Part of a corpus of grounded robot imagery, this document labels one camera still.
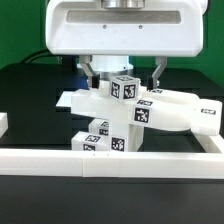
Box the white marker sheet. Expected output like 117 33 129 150
56 91 73 108

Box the white chair back part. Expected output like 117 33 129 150
71 87 222 136

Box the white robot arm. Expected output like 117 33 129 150
45 0 208 80

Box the white U-shaped fence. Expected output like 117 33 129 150
0 136 224 179

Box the white block at left edge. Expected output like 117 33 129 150
0 113 8 136

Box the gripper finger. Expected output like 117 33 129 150
147 56 167 90
79 55 100 89

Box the black thick cable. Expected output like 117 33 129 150
20 49 51 64

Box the white chair seat part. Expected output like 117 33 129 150
108 122 144 152

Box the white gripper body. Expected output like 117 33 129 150
45 0 204 57

